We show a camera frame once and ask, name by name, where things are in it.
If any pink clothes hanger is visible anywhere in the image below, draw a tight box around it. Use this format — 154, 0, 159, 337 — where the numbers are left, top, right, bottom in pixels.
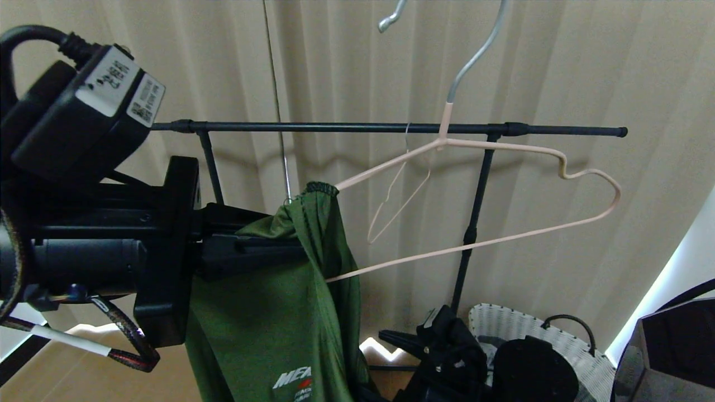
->
367, 123, 432, 245
324, 0, 622, 283

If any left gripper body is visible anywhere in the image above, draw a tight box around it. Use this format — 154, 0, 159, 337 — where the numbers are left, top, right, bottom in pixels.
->
0, 156, 201, 348

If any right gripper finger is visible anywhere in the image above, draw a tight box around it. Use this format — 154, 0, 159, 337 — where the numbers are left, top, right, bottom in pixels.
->
378, 329, 430, 359

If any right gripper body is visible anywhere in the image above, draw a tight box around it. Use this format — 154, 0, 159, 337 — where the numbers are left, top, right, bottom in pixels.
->
393, 343, 495, 402

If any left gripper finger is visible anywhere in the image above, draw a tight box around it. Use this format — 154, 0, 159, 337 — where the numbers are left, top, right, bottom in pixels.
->
201, 203, 270, 236
199, 235, 309, 281

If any thin curtain wand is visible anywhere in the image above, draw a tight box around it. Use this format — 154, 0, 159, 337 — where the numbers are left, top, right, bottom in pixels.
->
262, 0, 293, 205

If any green printed garment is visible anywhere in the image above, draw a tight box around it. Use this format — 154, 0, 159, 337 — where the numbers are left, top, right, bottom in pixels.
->
184, 181, 370, 402

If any black cable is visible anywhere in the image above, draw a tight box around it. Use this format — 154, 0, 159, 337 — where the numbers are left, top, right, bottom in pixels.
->
0, 25, 104, 118

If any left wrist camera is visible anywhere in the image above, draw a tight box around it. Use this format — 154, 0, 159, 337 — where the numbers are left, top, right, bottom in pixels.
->
11, 44, 167, 185

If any white laundry basket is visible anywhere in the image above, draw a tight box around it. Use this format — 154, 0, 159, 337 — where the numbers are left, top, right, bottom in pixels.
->
468, 303, 616, 402

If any black clothes rack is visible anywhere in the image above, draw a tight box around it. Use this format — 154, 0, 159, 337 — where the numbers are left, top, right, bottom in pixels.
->
151, 118, 628, 372

